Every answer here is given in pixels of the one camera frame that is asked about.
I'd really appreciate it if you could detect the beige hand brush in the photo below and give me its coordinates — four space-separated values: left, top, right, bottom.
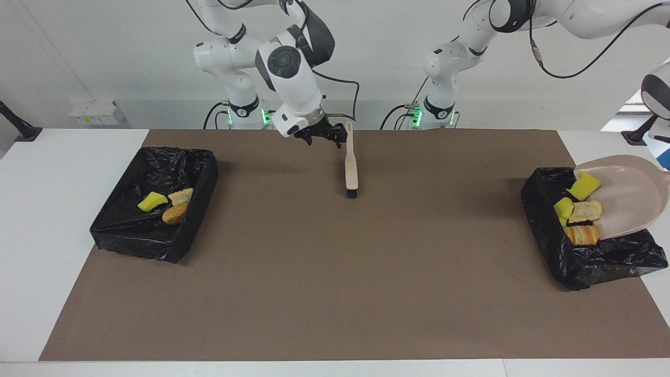
344 120 360 198

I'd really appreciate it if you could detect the beige foam rock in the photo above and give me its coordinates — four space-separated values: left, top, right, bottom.
167 187 194 206
569 200 603 224
565 225 600 246

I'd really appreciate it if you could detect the brown cork-like chunk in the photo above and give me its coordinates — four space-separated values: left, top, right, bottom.
162 202 189 226

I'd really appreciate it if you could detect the yellow sponge piece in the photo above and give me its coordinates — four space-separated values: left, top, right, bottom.
567 171 601 202
137 191 169 213
554 197 575 227

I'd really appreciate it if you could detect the beige plastic dustpan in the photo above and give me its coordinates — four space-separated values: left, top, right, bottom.
573 154 670 240

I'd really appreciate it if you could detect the black bag lined bin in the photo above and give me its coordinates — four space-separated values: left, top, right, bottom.
521 167 669 292
90 146 219 264

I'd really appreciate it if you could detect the large brown table mat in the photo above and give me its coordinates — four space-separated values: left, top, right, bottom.
39 129 670 362

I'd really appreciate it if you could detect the white box with yellow labels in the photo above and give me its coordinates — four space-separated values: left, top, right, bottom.
69 101 126 126

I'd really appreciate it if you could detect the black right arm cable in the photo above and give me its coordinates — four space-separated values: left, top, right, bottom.
186 0 361 122

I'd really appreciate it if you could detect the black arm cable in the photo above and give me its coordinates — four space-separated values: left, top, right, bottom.
463 0 670 80
186 0 361 122

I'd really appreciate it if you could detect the black base power cable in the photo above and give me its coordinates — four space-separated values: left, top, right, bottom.
381 103 419 130
203 101 231 130

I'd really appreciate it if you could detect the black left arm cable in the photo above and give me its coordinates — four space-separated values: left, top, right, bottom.
463 0 670 80

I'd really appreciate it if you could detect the black camera stand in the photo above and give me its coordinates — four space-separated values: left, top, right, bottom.
0 101 42 142
621 113 661 146

